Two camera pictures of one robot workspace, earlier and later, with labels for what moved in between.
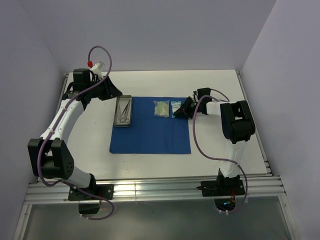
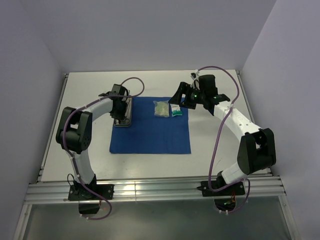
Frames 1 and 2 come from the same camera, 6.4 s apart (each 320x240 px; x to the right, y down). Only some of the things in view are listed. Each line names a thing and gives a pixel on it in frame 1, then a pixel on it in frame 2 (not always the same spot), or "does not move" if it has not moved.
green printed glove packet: x=161 y=108 does not move
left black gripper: x=105 y=88 -> x=120 y=113
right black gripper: x=188 y=108 -> x=183 y=93
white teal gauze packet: x=175 y=105 does not move
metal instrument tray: x=123 y=115 does not move
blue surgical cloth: x=148 y=134 does not move
